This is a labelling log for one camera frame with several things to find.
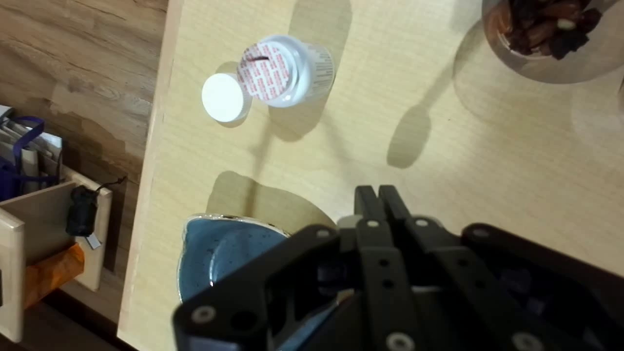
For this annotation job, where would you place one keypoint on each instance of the white pill bottle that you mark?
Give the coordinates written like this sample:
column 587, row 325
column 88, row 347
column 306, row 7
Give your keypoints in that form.
column 304, row 70

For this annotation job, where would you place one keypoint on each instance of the black power adapter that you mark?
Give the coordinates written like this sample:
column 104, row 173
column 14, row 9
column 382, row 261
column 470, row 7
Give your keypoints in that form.
column 80, row 210

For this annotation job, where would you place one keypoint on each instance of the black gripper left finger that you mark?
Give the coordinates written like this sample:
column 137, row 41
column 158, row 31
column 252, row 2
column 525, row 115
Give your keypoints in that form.
column 377, row 273

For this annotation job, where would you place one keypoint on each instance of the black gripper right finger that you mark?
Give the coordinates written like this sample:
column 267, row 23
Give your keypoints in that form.
column 519, row 292

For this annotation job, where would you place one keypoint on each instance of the clear cup with brown pieces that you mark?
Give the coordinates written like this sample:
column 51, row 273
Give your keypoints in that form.
column 538, row 31

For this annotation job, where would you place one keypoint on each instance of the blue speckled ceramic bowl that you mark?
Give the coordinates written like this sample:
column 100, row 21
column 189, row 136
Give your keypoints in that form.
column 221, row 259

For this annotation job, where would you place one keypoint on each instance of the white round bottle cap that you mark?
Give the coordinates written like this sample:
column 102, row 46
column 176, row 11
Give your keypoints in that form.
column 224, row 97

